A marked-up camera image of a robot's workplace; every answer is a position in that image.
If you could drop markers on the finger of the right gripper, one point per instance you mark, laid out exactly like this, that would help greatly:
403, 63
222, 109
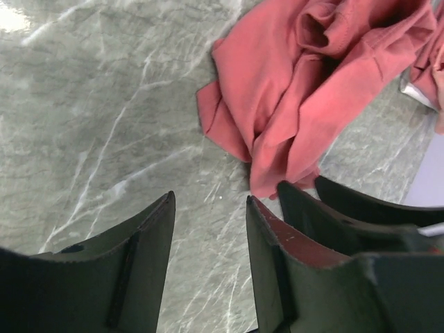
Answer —
359, 206
341, 233

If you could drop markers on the folded pink t shirt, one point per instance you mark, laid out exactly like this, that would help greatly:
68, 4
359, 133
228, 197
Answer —
421, 70

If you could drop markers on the folded white t shirt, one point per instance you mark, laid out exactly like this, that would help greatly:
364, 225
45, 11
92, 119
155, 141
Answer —
410, 90

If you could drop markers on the red t shirt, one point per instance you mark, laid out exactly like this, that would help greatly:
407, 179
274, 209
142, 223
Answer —
293, 74

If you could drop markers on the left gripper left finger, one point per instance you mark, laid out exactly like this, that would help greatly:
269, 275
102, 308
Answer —
112, 282

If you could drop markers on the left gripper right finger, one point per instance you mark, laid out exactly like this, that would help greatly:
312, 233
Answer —
301, 286

